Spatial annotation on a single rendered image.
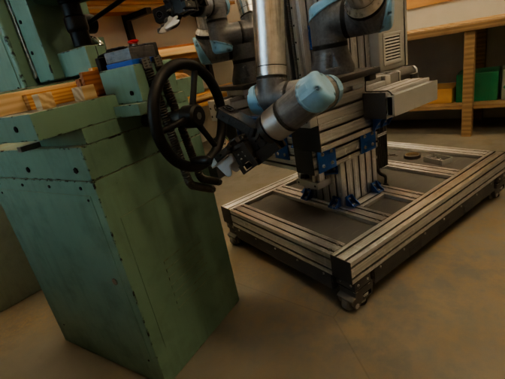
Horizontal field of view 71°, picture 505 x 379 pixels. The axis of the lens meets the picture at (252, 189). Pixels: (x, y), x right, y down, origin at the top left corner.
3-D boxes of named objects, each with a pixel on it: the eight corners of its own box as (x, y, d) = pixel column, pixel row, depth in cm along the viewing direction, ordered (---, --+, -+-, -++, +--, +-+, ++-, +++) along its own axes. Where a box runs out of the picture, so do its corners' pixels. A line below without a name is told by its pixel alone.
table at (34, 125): (62, 140, 72) (51, 110, 69) (-7, 144, 88) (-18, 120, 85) (228, 88, 118) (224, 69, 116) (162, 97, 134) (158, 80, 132)
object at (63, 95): (31, 110, 90) (25, 94, 88) (28, 110, 91) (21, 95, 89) (184, 75, 136) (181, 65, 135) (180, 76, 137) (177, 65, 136)
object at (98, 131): (86, 144, 86) (81, 128, 85) (40, 147, 97) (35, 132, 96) (190, 108, 117) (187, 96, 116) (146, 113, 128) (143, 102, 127)
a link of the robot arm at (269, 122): (266, 104, 72) (284, 98, 79) (252, 117, 75) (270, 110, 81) (287, 135, 72) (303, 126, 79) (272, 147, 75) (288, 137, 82)
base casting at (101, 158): (91, 182, 88) (78, 147, 84) (-14, 177, 118) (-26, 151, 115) (201, 133, 122) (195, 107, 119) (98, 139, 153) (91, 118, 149)
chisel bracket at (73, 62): (94, 77, 100) (83, 45, 97) (66, 83, 107) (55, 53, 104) (115, 74, 105) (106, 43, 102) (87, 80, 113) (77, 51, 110)
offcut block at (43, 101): (37, 110, 82) (31, 95, 80) (50, 107, 84) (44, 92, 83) (43, 110, 80) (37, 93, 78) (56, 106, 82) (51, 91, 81)
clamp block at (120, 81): (142, 101, 88) (131, 64, 85) (107, 107, 95) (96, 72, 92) (180, 91, 100) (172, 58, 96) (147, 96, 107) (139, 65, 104)
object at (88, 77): (89, 98, 94) (81, 72, 92) (86, 98, 95) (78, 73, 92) (155, 83, 113) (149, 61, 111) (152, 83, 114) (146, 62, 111)
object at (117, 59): (132, 64, 87) (125, 40, 85) (104, 71, 92) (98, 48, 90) (169, 59, 97) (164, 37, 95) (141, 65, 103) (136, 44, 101)
